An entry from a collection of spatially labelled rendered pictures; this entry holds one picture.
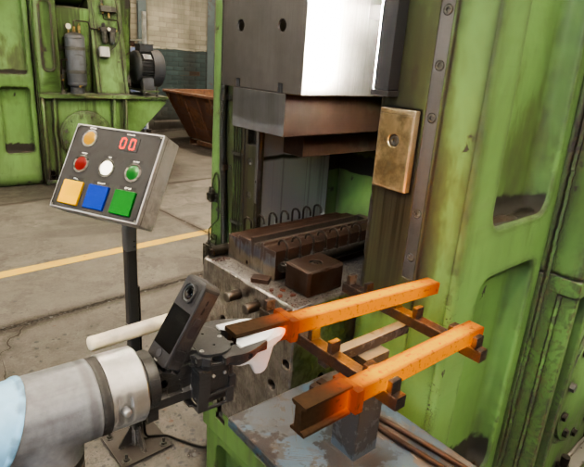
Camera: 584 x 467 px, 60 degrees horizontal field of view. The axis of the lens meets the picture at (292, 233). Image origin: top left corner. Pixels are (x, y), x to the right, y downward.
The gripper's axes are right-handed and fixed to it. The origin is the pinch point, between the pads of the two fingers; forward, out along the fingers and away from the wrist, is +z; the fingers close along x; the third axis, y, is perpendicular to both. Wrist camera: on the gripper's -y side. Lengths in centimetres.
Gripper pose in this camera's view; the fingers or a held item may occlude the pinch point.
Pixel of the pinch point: (273, 324)
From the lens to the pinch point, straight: 73.9
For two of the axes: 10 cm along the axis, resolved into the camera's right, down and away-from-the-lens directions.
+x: 6.2, 3.1, -7.3
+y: -0.9, 9.4, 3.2
